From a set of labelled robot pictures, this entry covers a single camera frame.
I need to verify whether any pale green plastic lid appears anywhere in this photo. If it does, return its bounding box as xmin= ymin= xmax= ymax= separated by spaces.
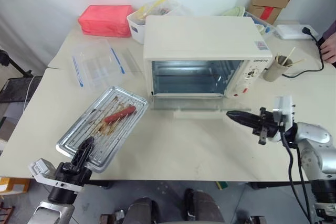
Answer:
xmin=219 ymin=5 xmax=246 ymax=17

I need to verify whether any clear plastic food container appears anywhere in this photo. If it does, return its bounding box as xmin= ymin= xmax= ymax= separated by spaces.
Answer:
xmin=71 ymin=38 xmax=125 ymax=94

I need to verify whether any clear container with blue clip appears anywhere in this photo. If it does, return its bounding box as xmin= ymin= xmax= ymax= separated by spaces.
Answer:
xmin=243 ymin=10 xmax=279 ymax=41

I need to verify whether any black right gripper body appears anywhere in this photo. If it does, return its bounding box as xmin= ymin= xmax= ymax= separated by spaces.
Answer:
xmin=251 ymin=106 xmax=284 ymax=146

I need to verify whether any wooden chopstick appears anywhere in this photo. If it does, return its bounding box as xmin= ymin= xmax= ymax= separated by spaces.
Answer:
xmin=281 ymin=47 xmax=296 ymax=66
xmin=285 ymin=58 xmax=307 ymax=67

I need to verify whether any dark rounded shape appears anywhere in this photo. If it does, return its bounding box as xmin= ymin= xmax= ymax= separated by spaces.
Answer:
xmin=183 ymin=188 xmax=226 ymax=224
xmin=128 ymin=197 xmax=160 ymax=224

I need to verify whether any bystander bare hand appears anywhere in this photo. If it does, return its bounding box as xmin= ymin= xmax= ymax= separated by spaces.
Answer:
xmin=321 ymin=40 xmax=336 ymax=64

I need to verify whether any clear plastic container lid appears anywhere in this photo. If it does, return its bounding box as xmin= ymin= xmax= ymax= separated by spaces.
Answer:
xmin=115 ymin=47 xmax=144 ymax=74

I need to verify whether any white cable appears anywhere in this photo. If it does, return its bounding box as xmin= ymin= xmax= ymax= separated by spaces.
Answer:
xmin=23 ymin=76 xmax=35 ymax=112

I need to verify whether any black tripod stand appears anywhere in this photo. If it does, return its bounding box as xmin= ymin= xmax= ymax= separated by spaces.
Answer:
xmin=0 ymin=49 xmax=34 ymax=78

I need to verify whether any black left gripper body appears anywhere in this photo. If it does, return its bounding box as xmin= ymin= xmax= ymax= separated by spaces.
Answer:
xmin=54 ymin=161 xmax=93 ymax=186

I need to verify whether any yellow box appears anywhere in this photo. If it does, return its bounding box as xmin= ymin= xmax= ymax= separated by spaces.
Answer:
xmin=0 ymin=176 xmax=32 ymax=196

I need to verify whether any white power strip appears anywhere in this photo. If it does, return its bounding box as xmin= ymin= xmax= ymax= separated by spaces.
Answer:
xmin=276 ymin=24 xmax=320 ymax=41

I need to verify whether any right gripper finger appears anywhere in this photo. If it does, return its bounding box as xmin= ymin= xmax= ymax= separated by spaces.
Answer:
xmin=232 ymin=119 xmax=263 ymax=131
xmin=226 ymin=110 xmax=263 ymax=123

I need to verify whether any white plastic storage bin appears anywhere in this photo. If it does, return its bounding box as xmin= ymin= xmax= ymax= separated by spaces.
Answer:
xmin=126 ymin=0 xmax=194 ymax=45

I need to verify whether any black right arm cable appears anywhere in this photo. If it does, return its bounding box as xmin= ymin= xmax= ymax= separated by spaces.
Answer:
xmin=279 ymin=129 xmax=317 ymax=224

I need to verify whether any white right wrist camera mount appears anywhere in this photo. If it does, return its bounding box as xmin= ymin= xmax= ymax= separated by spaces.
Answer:
xmin=271 ymin=94 xmax=297 ymax=130

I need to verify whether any beige paper cup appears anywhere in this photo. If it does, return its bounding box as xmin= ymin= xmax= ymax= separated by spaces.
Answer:
xmin=262 ymin=55 xmax=294 ymax=82

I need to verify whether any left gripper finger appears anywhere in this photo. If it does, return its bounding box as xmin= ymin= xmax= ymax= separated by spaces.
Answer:
xmin=71 ymin=137 xmax=89 ymax=169
xmin=83 ymin=136 xmax=95 ymax=163

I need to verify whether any yellow plastic utensil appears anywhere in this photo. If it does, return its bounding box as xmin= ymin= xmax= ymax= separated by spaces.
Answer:
xmin=136 ymin=0 xmax=172 ymax=22

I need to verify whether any red sausage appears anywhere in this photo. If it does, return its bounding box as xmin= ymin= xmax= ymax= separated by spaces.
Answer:
xmin=104 ymin=105 xmax=137 ymax=124

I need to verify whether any silver ribbed baking tray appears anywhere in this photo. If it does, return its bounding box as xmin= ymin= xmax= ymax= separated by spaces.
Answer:
xmin=56 ymin=85 xmax=150 ymax=174

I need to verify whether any cream toaster oven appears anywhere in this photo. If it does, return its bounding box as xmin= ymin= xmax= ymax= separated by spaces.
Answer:
xmin=143 ymin=15 xmax=270 ymax=100

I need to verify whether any black power plug cable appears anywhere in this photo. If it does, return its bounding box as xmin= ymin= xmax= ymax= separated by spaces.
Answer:
xmin=281 ymin=26 xmax=327 ymax=79

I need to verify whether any red fabric box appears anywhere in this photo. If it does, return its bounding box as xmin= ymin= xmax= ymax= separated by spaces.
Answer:
xmin=77 ymin=4 xmax=136 ymax=38

